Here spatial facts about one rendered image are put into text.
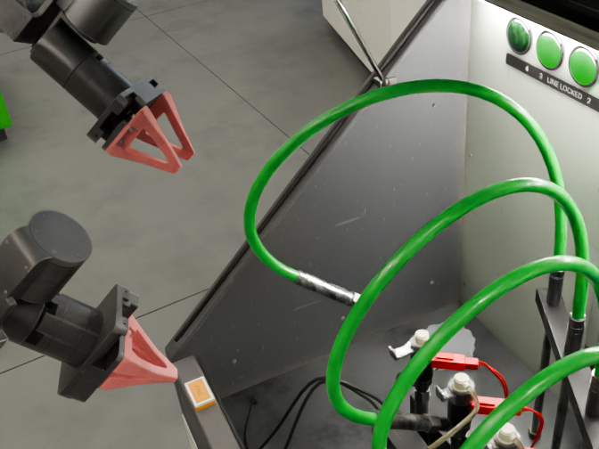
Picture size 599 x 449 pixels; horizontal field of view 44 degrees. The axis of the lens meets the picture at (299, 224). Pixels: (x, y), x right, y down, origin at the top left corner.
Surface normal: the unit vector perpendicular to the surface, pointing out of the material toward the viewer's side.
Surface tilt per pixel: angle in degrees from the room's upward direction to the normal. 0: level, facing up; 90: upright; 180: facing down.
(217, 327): 90
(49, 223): 45
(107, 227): 0
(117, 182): 0
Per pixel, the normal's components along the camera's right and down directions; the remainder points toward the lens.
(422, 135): 0.42, 0.50
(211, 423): -0.09, -0.81
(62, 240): 0.64, -0.64
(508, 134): -0.90, 0.32
